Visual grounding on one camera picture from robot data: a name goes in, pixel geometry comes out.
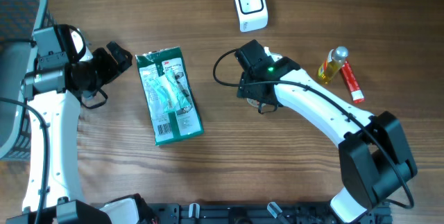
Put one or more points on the white barcode scanner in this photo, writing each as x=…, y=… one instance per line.
x=252, y=14

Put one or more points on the light green wipes packet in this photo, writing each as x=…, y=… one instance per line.
x=165, y=94

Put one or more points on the red white snack packet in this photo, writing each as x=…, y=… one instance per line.
x=351, y=82

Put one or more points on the grey plastic mesh basket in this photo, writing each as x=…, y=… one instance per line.
x=19, y=18

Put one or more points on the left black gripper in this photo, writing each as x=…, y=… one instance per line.
x=111, y=69

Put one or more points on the green white tape roll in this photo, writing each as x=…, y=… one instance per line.
x=255, y=103

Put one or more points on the yellow liquid bottle silver cap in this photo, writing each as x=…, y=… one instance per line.
x=332, y=64

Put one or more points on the green 3M gloves package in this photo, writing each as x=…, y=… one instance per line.
x=176, y=126

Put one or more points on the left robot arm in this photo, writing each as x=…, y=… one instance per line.
x=64, y=74

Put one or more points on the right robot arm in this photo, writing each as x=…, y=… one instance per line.
x=374, y=154

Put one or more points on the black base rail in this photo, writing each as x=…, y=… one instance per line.
x=299, y=213

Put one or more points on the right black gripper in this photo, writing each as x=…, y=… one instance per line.
x=247, y=91

